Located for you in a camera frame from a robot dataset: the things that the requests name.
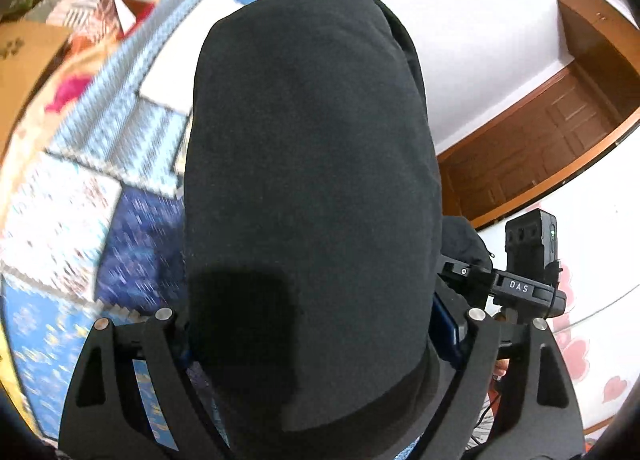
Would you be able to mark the blue patchwork bedspread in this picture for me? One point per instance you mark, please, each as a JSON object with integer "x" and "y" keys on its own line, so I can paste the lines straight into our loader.
{"x": 92, "y": 227}

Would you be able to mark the white sliding wardrobe door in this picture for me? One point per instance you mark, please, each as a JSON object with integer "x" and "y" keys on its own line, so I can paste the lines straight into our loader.
{"x": 598, "y": 333}

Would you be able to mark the wooden overhead cabinet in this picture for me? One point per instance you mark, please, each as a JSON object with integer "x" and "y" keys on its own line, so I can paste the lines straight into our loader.
{"x": 605, "y": 45}

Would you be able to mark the wooden lap desk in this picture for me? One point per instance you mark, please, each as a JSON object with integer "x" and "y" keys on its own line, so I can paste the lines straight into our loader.
{"x": 28, "y": 51}

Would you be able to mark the black camera box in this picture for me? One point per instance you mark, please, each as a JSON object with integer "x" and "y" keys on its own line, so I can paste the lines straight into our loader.
{"x": 532, "y": 247}

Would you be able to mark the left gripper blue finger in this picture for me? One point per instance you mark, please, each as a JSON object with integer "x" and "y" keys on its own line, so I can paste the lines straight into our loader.
{"x": 449, "y": 326}

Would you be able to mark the black zip hoodie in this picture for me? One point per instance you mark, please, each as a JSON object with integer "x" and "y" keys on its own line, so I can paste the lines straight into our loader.
{"x": 313, "y": 228}

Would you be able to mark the person right hand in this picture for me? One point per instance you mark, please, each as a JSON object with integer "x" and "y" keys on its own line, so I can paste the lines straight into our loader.
{"x": 500, "y": 369}

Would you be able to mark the brown wooden door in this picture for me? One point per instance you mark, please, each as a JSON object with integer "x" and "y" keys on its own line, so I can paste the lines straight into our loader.
{"x": 539, "y": 143}

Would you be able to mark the orange floral blanket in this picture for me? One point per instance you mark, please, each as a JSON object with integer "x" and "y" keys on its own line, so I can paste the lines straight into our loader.
{"x": 97, "y": 27}

